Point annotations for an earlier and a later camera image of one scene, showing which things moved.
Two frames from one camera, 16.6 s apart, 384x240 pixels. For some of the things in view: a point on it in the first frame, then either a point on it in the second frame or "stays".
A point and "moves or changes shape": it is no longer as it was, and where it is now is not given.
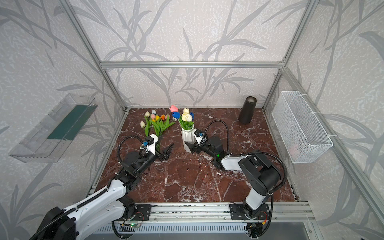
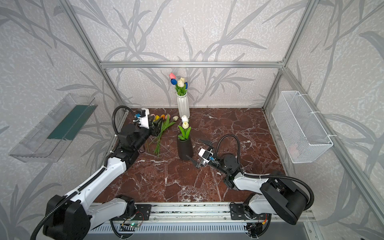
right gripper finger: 193,148 -> 193,162
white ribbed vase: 188,136 -> 183,105
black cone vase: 247,110 -> 185,147
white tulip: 188,117 -> 181,82
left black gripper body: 159,153 -> 150,128
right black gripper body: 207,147 -> 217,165
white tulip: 148,123 moves or changes shape
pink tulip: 173,109 -> 172,76
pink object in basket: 294,151 stays
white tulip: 142,124 moves or changes shape
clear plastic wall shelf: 49,139 stays
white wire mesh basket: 302,135 stays
